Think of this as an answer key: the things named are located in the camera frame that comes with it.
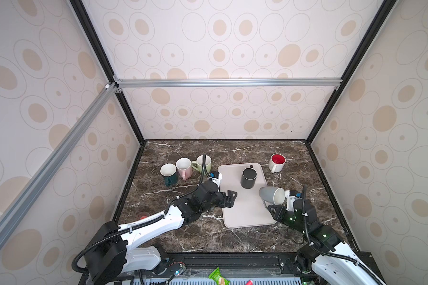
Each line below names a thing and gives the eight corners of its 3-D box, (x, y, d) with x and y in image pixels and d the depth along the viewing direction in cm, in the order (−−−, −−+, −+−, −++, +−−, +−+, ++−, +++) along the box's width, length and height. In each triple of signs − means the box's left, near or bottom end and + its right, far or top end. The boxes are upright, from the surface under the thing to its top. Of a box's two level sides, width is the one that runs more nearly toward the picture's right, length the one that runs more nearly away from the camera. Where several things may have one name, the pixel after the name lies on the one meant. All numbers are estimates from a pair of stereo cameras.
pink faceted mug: (176, 186, 100) (173, 175, 91) (179, 169, 107) (176, 157, 99) (190, 186, 100) (187, 175, 91) (192, 169, 108) (189, 157, 99)
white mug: (270, 174, 105) (273, 166, 99) (267, 161, 111) (270, 153, 105) (283, 174, 105) (288, 166, 99) (280, 161, 111) (283, 153, 105)
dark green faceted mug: (163, 188, 99) (158, 177, 90) (166, 174, 105) (161, 162, 96) (178, 188, 99) (174, 177, 90) (180, 174, 105) (177, 162, 96)
